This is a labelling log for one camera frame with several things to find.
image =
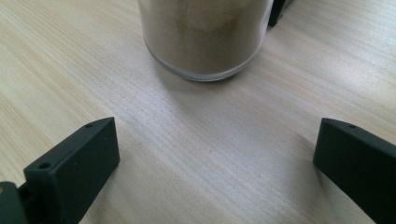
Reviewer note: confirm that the black metal rack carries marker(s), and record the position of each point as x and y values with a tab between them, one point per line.
277	12

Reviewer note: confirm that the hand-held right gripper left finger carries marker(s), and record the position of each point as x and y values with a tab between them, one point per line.
71	168

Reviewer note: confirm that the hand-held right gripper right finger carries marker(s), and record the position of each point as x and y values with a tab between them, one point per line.
361	168

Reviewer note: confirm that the glass jar of brown powder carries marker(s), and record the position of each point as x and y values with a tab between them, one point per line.
202	40

